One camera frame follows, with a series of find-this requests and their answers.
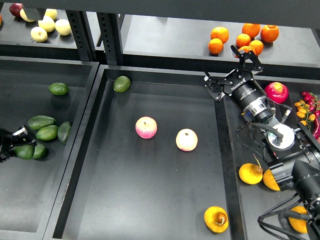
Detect red chili pepper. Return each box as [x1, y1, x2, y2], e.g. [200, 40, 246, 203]
[312, 117, 320, 140]

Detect pale peach apple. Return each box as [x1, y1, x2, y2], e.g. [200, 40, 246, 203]
[175, 128, 198, 152]

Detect dark red apple on shelf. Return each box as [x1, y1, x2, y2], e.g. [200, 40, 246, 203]
[9, 3, 23, 18]

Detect green avocado upper of cluster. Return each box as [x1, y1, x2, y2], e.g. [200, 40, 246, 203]
[27, 115, 56, 130]

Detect orange far left top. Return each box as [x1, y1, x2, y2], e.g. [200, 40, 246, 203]
[210, 26, 229, 44]

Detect orange right of centre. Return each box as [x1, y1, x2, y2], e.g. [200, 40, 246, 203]
[249, 40, 264, 56]

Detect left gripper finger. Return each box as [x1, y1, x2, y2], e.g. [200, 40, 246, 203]
[10, 125, 37, 147]

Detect orange top centre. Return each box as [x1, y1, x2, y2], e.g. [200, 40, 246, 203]
[242, 23, 261, 39]

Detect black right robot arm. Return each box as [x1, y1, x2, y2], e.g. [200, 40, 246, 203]
[203, 46, 320, 240]

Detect orange top right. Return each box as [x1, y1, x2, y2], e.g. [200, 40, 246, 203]
[260, 25, 280, 43]

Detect dark green avocado by wall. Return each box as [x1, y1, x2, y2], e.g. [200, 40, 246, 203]
[57, 121, 72, 144]

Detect black perforated rack post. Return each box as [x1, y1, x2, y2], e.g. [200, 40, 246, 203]
[96, 12, 124, 66]
[65, 10, 97, 62]

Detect orange far left bottom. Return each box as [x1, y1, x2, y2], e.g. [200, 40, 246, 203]
[208, 38, 224, 55]

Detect red apple right tray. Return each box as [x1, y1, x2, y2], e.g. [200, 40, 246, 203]
[264, 82, 289, 104]

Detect pale yellow pear top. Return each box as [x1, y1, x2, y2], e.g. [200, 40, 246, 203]
[44, 8, 58, 20]

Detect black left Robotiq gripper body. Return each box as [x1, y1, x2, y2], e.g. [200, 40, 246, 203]
[0, 128, 13, 163]

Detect black perforated rack post left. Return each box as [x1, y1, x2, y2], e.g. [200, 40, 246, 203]
[65, 10, 97, 62]

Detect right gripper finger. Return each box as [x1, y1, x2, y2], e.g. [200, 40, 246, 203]
[201, 67, 230, 102]
[229, 44, 264, 75]

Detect yellow pear middle right tray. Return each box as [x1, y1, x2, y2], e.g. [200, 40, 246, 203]
[262, 169, 280, 191]

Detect cherry tomato and pepper bunch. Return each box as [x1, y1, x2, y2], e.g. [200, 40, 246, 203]
[294, 91, 320, 128]

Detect pale yellow pear under label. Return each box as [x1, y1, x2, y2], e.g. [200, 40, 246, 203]
[19, 9, 35, 23]

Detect black centre tray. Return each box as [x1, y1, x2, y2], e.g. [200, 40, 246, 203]
[44, 65, 234, 240]

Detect small orange centre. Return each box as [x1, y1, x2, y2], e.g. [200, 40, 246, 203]
[235, 33, 251, 48]

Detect green avocado lower of cluster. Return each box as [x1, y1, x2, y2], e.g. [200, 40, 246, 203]
[32, 143, 47, 159]

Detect pale yellow pear front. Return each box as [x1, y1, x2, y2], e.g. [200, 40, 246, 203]
[30, 26, 48, 43]

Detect black right tray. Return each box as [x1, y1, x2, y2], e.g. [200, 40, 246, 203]
[212, 74, 320, 240]

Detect yellow pear with long stem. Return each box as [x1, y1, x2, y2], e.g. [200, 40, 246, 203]
[238, 153, 263, 185]

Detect green avocado far left tray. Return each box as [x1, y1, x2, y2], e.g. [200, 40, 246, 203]
[48, 82, 69, 96]

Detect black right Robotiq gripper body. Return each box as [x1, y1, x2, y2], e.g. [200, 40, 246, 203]
[223, 69, 273, 122]

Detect green avocado at tray corner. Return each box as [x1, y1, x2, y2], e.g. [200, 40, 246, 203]
[113, 75, 131, 93]

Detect pink red apple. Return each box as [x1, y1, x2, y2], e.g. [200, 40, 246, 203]
[135, 116, 158, 139]

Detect black tray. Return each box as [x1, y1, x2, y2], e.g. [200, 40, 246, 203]
[44, 65, 234, 240]
[0, 56, 99, 240]
[212, 74, 320, 240]

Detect pale yellow pear middle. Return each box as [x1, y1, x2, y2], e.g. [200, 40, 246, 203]
[38, 15, 55, 33]

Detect black left tray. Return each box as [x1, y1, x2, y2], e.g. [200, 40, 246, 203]
[0, 56, 99, 240]

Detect orange front of group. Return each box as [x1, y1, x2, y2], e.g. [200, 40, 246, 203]
[237, 45, 257, 55]

